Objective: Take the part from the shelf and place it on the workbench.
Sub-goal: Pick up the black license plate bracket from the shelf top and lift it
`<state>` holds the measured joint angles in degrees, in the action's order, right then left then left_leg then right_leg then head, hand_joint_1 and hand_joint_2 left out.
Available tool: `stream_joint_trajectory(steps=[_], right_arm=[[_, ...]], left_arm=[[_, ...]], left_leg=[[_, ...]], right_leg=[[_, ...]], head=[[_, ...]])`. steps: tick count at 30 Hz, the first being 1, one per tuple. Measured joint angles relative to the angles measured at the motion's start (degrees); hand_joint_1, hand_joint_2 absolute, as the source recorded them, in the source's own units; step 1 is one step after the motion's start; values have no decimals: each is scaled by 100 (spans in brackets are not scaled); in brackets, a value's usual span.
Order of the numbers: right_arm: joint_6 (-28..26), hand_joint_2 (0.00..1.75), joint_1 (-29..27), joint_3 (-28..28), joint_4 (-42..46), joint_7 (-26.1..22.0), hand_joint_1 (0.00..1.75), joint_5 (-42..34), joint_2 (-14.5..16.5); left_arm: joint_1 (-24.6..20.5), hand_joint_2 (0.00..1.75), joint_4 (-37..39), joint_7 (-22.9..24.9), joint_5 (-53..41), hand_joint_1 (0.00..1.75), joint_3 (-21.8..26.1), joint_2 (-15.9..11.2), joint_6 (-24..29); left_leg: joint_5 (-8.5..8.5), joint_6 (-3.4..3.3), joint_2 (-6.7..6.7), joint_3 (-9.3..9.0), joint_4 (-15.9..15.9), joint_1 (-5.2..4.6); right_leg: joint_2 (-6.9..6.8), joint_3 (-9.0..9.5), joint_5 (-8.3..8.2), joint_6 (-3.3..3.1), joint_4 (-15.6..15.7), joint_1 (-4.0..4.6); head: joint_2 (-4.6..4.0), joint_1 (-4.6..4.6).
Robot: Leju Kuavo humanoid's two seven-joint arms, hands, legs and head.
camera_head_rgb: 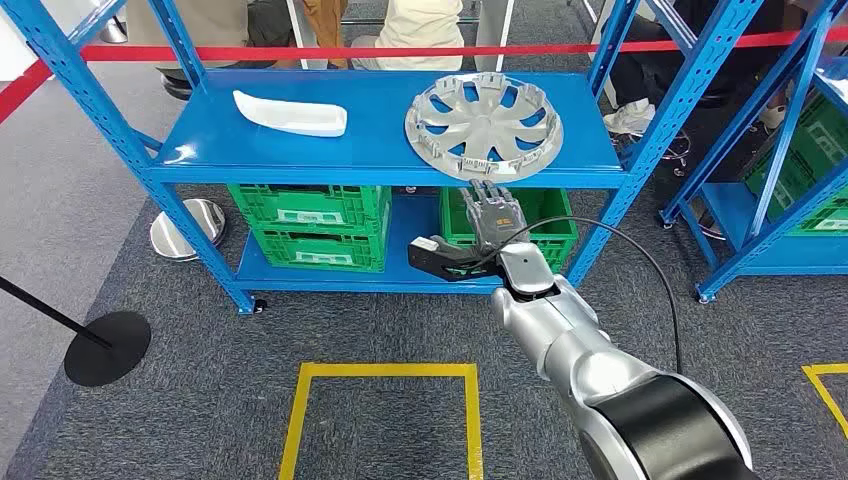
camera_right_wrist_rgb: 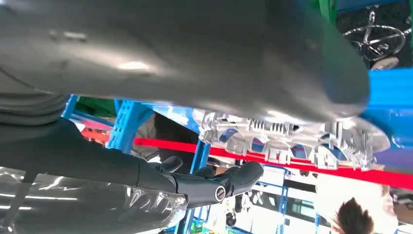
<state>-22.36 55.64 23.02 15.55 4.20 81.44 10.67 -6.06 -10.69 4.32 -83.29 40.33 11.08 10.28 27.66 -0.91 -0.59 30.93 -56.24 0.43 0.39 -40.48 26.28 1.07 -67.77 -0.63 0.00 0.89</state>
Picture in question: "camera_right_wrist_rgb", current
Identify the person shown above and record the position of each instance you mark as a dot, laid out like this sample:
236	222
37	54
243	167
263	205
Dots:
355	216
385	63
174	139

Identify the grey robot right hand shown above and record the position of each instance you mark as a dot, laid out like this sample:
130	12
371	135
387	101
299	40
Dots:
161	48

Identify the red barrier belt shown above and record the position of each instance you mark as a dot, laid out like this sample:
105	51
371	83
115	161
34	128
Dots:
180	147

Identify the blue steel shelf rack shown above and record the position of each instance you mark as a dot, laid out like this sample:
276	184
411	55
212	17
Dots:
129	126

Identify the green plastic crate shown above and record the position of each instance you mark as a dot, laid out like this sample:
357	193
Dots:
326	8
96	106

